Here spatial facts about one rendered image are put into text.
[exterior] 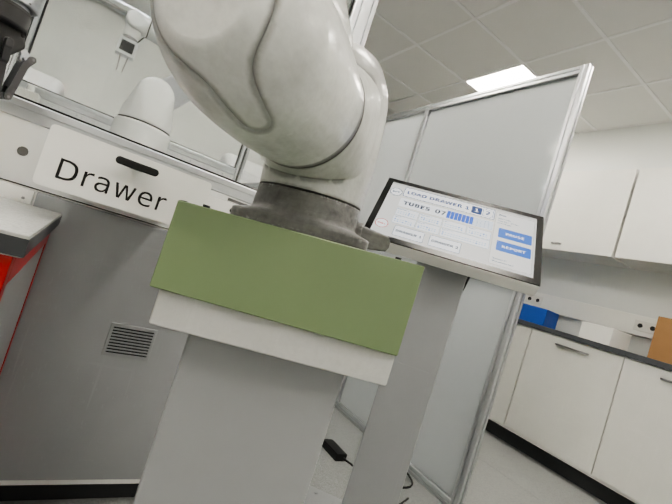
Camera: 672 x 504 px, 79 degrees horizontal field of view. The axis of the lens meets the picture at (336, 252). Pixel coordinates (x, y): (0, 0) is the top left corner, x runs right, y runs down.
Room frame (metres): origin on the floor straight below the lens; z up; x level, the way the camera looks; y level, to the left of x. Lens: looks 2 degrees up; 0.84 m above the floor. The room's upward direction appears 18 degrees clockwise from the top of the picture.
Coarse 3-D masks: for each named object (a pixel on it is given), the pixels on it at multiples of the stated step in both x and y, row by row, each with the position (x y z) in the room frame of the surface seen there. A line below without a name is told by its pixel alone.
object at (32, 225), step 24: (0, 216) 0.59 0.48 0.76; (24, 216) 0.69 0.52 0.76; (48, 216) 0.82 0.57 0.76; (0, 240) 0.49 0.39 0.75; (24, 240) 0.50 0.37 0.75; (0, 264) 0.50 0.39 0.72; (24, 264) 0.66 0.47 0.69; (0, 288) 0.51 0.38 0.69; (24, 288) 0.84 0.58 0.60; (0, 312) 0.59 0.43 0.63; (0, 336) 0.71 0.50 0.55; (0, 360) 0.87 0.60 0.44
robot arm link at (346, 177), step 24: (360, 48) 0.53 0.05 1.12; (360, 72) 0.49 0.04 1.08; (384, 96) 0.55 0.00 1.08; (384, 120) 0.57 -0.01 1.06; (360, 144) 0.50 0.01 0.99; (264, 168) 0.56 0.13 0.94; (288, 168) 0.50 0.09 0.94; (312, 168) 0.50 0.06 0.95; (336, 168) 0.50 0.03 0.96; (360, 168) 0.53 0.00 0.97; (312, 192) 0.53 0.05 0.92; (336, 192) 0.53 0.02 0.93; (360, 192) 0.56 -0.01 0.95
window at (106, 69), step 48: (48, 0) 0.94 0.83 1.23; (96, 0) 0.99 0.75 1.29; (144, 0) 1.04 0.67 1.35; (48, 48) 0.96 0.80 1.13; (96, 48) 1.01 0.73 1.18; (144, 48) 1.06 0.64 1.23; (48, 96) 0.98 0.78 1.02; (96, 96) 1.02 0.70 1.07; (144, 96) 1.07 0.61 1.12; (144, 144) 1.09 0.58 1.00; (192, 144) 1.15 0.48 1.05; (240, 144) 1.22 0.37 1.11
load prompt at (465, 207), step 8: (408, 192) 1.36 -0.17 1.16; (416, 192) 1.36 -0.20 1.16; (424, 192) 1.36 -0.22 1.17; (424, 200) 1.33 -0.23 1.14; (432, 200) 1.33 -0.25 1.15; (440, 200) 1.33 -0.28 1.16; (448, 200) 1.33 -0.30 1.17; (456, 200) 1.33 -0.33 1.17; (456, 208) 1.31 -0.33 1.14; (464, 208) 1.31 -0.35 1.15; (472, 208) 1.31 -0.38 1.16; (480, 208) 1.31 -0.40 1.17; (488, 208) 1.31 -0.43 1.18; (488, 216) 1.29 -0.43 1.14
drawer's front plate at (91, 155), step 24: (48, 144) 0.71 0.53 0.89; (72, 144) 0.72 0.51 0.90; (96, 144) 0.74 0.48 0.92; (48, 168) 0.71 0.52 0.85; (72, 168) 0.73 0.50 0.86; (96, 168) 0.75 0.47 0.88; (120, 168) 0.77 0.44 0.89; (168, 168) 0.81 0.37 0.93; (72, 192) 0.74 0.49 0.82; (96, 192) 0.75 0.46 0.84; (168, 192) 0.82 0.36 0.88; (192, 192) 0.84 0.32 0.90; (144, 216) 0.80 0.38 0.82; (168, 216) 0.82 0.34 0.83
